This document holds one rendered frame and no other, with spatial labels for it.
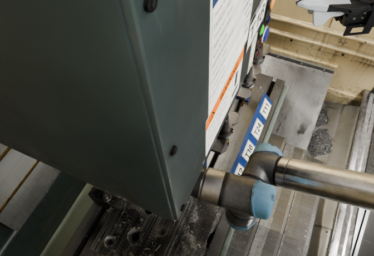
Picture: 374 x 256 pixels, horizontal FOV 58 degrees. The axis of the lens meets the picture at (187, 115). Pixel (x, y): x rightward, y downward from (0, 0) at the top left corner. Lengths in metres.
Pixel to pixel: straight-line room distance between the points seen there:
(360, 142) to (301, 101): 0.32
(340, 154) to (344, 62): 0.43
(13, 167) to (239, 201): 0.76
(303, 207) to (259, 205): 0.82
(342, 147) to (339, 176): 0.98
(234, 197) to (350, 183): 0.24
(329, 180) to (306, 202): 0.75
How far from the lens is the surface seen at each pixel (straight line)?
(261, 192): 0.72
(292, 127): 1.69
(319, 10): 0.69
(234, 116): 1.09
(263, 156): 0.86
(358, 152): 1.63
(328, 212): 1.61
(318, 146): 1.75
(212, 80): 0.41
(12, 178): 1.24
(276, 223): 1.45
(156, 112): 0.27
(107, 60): 0.23
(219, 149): 1.02
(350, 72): 1.78
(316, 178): 0.81
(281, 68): 1.76
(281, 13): 1.61
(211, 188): 0.71
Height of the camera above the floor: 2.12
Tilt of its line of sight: 56 degrees down
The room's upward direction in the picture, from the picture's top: 4 degrees counter-clockwise
